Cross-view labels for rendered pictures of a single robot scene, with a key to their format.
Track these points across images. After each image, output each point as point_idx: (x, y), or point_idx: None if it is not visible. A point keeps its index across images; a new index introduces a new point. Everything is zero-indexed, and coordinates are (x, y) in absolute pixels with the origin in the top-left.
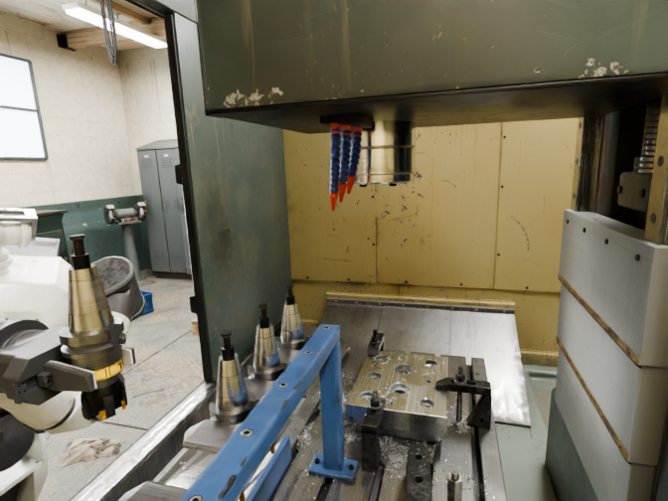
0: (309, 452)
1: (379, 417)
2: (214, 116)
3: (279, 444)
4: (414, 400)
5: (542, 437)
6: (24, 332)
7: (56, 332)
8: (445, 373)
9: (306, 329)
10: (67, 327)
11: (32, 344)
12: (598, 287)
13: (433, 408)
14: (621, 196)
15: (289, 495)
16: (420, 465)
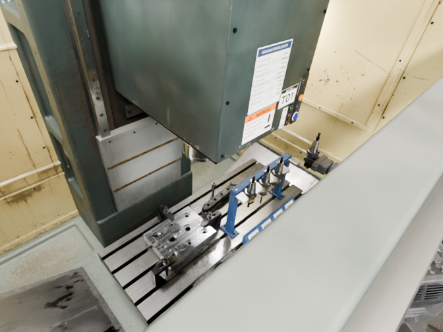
0: (233, 242)
1: (213, 212)
2: (293, 122)
3: (248, 234)
4: (189, 218)
5: (88, 259)
6: (331, 163)
7: (324, 164)
8: (159, 224)
9: (242, 197)
10: (322, 165)
11: (327, 161)
12: (154, 139)
13: (187, 211)
14: (131, 113)
15: (248, 229)
16: (210, 202)
